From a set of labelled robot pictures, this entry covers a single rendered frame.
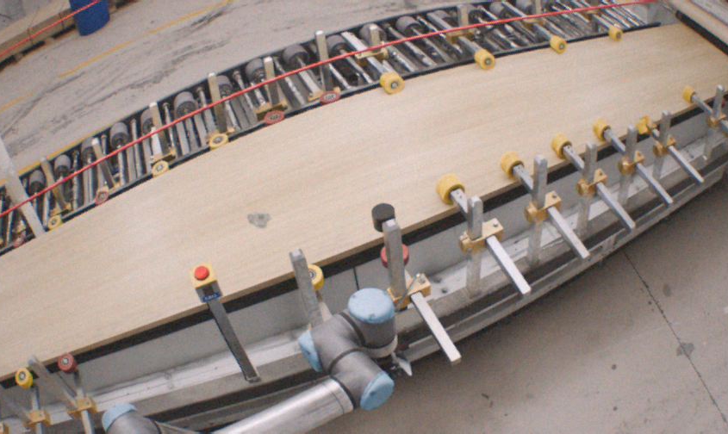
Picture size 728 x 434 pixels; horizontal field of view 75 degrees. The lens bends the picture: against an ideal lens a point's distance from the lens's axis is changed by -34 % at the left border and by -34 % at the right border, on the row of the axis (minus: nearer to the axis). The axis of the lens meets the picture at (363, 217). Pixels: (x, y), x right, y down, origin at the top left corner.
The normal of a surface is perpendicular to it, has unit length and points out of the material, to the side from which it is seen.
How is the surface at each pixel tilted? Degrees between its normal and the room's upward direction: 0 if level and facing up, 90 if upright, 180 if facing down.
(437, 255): 90
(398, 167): 0
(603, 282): 0
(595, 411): 0
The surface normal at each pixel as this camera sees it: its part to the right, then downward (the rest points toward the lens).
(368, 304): -0.04, -0.74
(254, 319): 0.39, 0.62
